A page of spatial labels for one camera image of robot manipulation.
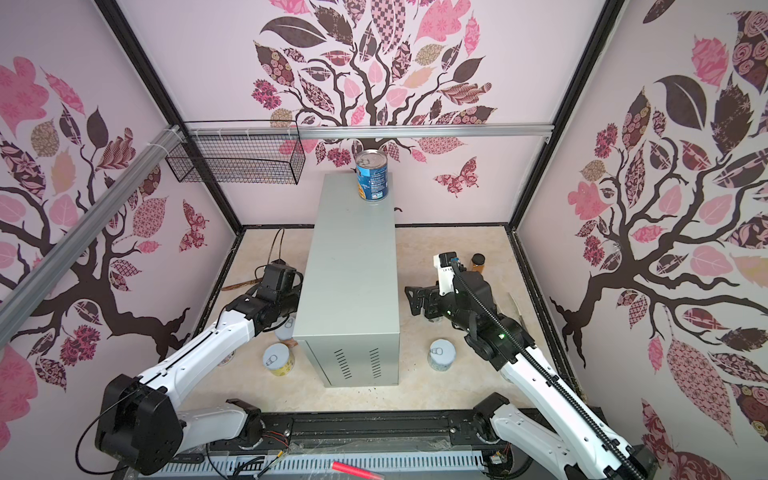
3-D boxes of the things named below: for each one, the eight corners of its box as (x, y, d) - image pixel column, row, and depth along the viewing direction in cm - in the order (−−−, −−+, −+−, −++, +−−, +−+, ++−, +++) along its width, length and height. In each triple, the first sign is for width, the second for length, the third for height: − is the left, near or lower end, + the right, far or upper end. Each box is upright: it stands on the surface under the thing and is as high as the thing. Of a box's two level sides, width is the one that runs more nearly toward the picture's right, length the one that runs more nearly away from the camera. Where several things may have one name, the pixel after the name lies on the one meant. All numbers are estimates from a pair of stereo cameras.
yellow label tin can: (265, 376, 84) (258, 369, 80) (272, 350, 89) (266, 342, 85) (291, 376, 84) (285, 369, 80) (296, 350, 89) (291, 342, 85)
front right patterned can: (428, 371, 85) (430, 365, 80) (426, 346, 89) (428, 339, 85) (454, 371, 85) (457, 365, 80) (451, 346, 89) (453, 339, 85)
